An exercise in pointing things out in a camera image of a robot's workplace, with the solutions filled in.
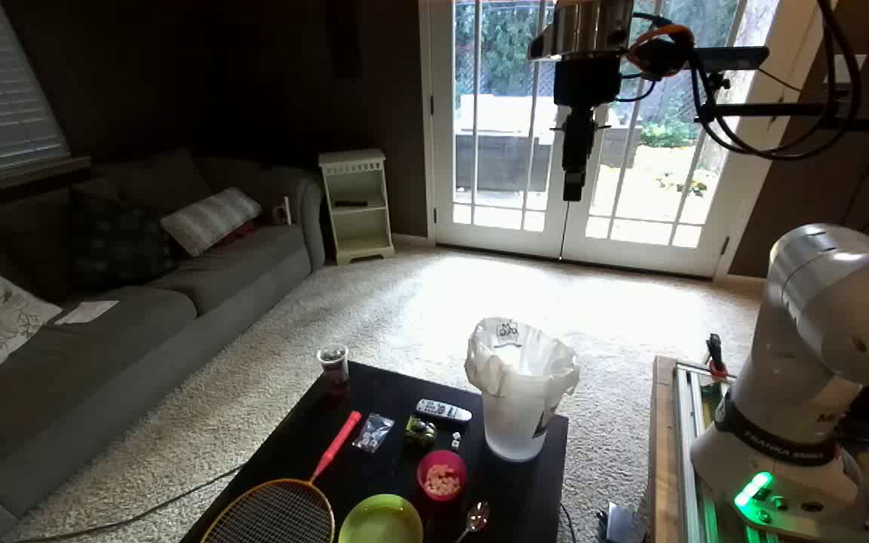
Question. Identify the dark red clamp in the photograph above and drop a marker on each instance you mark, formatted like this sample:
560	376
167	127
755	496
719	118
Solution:
717	353

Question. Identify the grey sofa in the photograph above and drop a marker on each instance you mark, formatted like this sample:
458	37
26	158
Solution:
104	373

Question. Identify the white paper sheet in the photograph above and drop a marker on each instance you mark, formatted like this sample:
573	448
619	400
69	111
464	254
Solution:
87	313

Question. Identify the silver metal spoon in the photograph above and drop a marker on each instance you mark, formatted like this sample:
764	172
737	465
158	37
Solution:
477	516

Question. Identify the white french door leaf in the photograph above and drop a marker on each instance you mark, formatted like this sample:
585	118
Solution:
695	229
443	123

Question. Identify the dark patterned pillow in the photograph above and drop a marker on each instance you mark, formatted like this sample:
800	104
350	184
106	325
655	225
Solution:
120	246

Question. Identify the pink bowl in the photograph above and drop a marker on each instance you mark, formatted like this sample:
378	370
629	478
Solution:
443	474

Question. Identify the wooden base board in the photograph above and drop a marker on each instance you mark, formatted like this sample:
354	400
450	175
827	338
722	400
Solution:
666	453

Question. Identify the clear plastic bag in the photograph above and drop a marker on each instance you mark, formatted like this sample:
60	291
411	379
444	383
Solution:
371	431

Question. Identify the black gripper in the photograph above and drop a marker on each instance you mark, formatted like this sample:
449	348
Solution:
585	81

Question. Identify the silver remote control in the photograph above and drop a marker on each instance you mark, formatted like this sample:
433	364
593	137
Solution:
443	411

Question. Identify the grey white striped pillow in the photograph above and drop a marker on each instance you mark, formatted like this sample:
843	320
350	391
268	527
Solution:
209	219

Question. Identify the bin with white bag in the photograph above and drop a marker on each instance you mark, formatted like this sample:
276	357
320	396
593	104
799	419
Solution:
519	394

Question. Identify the white shelf unit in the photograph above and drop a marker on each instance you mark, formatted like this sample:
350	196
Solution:
356	227

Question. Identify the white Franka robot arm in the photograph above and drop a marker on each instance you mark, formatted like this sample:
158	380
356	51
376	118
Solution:
817	304

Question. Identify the small green object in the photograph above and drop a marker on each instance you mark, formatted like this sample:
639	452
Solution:
416	429

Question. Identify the small drink can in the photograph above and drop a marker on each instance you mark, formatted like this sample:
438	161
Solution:
333	365

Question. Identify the black coffee table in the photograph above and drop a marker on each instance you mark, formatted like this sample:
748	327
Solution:
294	442

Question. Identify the black stereo camera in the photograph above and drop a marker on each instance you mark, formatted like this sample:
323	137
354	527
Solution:
730	58

